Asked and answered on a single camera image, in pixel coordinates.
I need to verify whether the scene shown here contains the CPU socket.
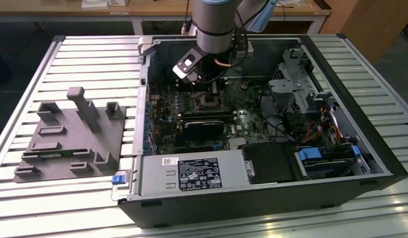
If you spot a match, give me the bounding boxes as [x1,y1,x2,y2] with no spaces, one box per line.
[189,91,229,111]

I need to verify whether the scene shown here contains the black RAM slot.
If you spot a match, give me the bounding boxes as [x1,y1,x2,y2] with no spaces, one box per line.
[182,111,232,117]
[182,115,233,122]

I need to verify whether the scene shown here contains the black graphics card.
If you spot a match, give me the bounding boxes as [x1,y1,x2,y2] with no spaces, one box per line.
[182,119,226,139]

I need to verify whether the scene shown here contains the grey metal drive cage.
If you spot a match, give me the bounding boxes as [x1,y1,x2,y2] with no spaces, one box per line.
[268,48,335,117]

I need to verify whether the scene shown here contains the green motherboard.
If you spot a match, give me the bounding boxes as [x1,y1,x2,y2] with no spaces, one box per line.
[146,79,280,154]

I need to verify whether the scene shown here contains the hard disk in blue carrier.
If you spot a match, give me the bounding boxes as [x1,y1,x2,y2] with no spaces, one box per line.
[297,146,360,179]

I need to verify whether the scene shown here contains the white box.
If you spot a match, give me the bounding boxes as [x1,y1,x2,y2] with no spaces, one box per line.
[81,0,108,10]

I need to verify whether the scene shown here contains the grey power supply unit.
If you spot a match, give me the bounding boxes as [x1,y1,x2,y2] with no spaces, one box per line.
[137,148,250,199]

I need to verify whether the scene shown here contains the brown wooden cabinet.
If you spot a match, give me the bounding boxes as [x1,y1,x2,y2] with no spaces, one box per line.
[323,0,408,62]

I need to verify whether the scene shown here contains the grey parts rack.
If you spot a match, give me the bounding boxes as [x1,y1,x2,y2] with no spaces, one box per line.
[12,86,128,183]

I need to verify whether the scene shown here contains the wooden desk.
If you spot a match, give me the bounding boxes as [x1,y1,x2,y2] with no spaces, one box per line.
[0,0,332,35]

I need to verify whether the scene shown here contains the black open PC case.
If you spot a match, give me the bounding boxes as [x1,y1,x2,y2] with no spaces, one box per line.
[116,33,408,230]

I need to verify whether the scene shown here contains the green RAM stick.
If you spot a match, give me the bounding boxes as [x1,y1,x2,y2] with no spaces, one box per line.
[37,153,74,159]

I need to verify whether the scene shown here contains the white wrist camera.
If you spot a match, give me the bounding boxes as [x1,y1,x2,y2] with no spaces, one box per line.
[172,47,204,84]

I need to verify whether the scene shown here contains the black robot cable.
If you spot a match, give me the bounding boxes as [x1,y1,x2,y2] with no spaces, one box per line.
[202,9,252,84]

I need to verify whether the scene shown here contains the orange and yellow wires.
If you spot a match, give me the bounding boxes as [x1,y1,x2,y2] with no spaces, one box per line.
[305,120,341,146]

